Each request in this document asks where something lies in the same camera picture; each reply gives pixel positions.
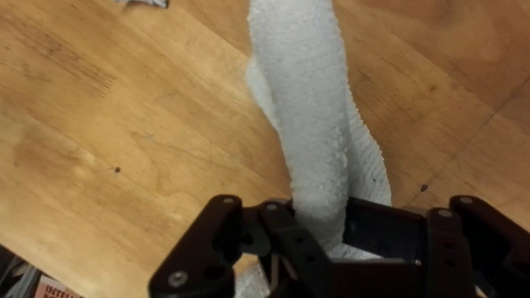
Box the white towel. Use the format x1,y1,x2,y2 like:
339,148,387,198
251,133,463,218
233,0,393,298

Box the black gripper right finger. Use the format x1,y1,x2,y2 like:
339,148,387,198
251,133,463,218
342,196,530,298

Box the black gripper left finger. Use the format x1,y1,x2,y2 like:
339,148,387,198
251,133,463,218
147,195,331,298

